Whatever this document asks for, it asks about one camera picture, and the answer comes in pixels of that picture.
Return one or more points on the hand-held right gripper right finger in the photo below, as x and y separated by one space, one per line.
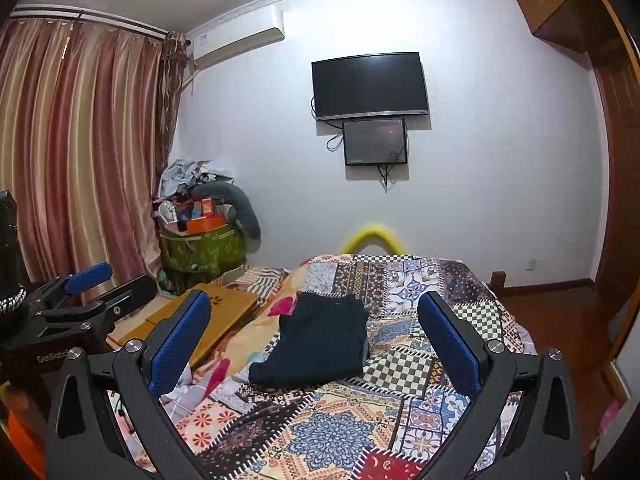
450 345

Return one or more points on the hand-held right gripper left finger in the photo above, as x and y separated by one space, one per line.
180 345

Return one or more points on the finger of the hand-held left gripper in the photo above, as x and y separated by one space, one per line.
90 276
125 300

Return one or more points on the dark navy pants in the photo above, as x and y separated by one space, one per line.
320 345

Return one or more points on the wooden lap desk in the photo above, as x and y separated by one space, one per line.
230 305

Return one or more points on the orange clothing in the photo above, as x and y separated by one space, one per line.
27 435

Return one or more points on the green storage bag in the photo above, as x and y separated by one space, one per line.
205 250

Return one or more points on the orange box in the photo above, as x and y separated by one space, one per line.
202 221

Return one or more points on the pink striped curtain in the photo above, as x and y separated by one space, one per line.
80 150

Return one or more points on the patchwork printed blanket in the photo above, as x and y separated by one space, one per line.
350 425

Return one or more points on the yellow curved object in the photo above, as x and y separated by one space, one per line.
372 240

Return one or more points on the pile of light clothing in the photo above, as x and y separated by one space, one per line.
192 172

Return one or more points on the grey plush pillow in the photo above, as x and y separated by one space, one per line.
242 207

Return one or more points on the white cabinet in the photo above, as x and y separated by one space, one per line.
620 410

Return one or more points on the wooden door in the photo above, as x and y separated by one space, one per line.
617 185

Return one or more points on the white air conditioner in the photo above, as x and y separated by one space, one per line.
235 42

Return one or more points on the wooden overhead cabinet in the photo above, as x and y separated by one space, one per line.
560 0

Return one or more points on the wooden bed post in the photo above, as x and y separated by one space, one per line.
498 280

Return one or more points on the small black wall monitor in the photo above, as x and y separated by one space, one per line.
375 141

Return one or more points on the white curtain rail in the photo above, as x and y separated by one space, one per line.
90 17

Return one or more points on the black wall television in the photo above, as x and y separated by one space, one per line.
370 85

